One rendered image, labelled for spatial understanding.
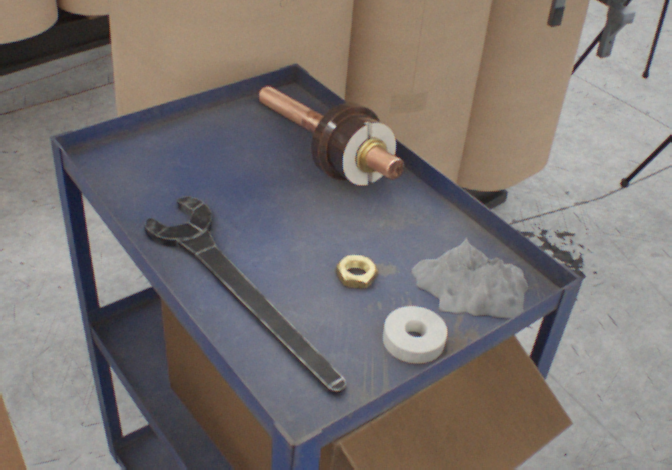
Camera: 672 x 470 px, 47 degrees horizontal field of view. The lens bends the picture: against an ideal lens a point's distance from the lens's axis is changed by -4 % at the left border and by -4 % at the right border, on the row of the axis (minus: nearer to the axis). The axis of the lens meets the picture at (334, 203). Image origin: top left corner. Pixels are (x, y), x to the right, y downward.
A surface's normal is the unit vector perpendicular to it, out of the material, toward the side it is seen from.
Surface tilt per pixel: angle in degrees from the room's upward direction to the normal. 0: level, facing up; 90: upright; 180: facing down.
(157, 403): 0
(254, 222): 0
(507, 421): 26
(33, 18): 90
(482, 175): 90
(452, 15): 90
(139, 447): 0
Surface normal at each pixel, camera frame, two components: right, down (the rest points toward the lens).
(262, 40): 0.52, 0.55
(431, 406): 0.33, -0.48
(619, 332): 0.07, -0.79
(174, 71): -0.59, 0.46
